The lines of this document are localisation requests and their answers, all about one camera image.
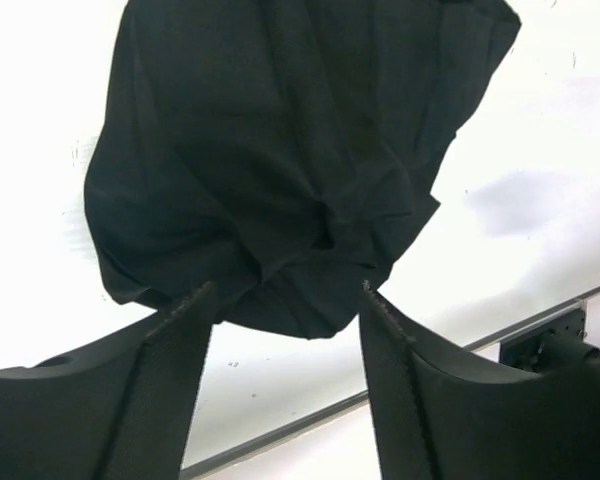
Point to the black pleated skirt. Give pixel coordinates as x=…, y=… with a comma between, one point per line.
x=283, y=150

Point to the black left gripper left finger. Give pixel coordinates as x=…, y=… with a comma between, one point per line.
x=117, y=408

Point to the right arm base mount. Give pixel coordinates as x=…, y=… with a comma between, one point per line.
x=555, y=343

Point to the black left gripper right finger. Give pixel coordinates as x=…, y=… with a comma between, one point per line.
x=440, y=411

